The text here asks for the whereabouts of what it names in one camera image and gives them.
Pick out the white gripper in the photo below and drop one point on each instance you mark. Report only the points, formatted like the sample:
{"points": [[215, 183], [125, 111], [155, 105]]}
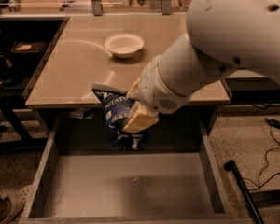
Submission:
{"points": [[155, 89]]}

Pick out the blue Kettle chip bag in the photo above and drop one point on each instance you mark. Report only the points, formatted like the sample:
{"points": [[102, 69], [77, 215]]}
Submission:
{"points": [[116, 106]]}

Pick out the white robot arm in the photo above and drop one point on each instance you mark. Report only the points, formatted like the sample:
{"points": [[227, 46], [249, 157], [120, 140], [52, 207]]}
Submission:
{"points": [[222, 36]]}

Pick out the beige counter cabinet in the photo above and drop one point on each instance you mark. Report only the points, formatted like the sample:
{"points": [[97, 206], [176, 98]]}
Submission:
{"points": [[80, 59]]}

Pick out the paper tag under counter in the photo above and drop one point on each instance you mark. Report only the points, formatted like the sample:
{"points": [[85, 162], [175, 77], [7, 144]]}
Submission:
{"points": [[82, 113]]}

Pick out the grey open top drawer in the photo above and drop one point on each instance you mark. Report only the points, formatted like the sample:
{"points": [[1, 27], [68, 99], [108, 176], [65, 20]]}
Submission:
{"points": [[80, 180]]}

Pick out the white paper bowl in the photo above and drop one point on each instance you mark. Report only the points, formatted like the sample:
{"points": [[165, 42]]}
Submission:
{"points": [[124, 45]]}

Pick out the black pole on floor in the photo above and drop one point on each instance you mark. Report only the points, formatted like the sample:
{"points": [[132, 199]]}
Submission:
{"points": [[230, 166]]}

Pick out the black chair at left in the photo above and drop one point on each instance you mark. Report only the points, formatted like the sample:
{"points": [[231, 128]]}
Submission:
{"points": [[12, 83]]}

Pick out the white slipper shoe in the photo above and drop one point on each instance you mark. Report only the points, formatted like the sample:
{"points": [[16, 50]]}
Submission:
{"points": [[12, 205]]}

